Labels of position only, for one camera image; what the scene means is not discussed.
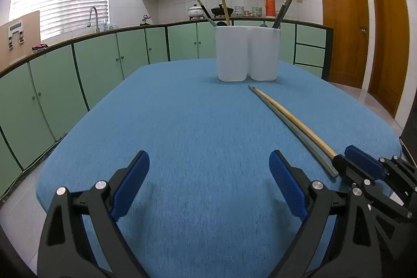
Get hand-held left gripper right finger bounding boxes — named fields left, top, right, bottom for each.
left=269, top=149, right=382, bottom=278

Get grey metal chopstick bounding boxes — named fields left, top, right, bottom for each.
left=275, top=0, right=296, bottom=29
left=248, top=85, right=339, bottom=178

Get wooden chopstick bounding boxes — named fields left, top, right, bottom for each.
left=252, top=87, right=339, bottom=159
left=217, top=0, right=232, bottom=27

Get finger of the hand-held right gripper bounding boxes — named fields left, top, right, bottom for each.
left=333, top=154, right=412, bottom=220
left=345, top=145, right=417, bottom=190

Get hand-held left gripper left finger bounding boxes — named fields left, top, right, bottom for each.
left=37, top=150, right=150, bottom=278

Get blue tablecloth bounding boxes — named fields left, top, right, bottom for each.
left=35, top=58, right=402, bottom=278

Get green drawer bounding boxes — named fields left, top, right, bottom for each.
left=294, top=44, right=326, bottom=67
left=293, top=64, right=324, bottom=78
left=296, top=24, right=326, bottom=48

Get black-handled spoon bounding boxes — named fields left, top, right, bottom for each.
left=192, top=0, right=217, bottom=28

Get white utensil holder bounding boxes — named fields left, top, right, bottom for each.
left=214, top=26, right=281, bottom=82

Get black wok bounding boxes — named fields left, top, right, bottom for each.
left=210, top=4, right=235, bottom=17

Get silver cooking pot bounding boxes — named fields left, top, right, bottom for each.
left=187, top=4, right=206, bottom=20

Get metal kitchen faucet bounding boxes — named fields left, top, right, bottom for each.
left=87, top=6, right=101, bottom=34

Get wooden door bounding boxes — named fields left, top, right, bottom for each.
left=368, top=0, right=411, bottom=119
left=316, top=0, right=370, bottom=90

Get green base cabinets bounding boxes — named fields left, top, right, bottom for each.
left=0, top=19, right=333, bottom=200

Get black chopstick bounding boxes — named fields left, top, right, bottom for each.
left=272, top=0, right=294, bottom=29

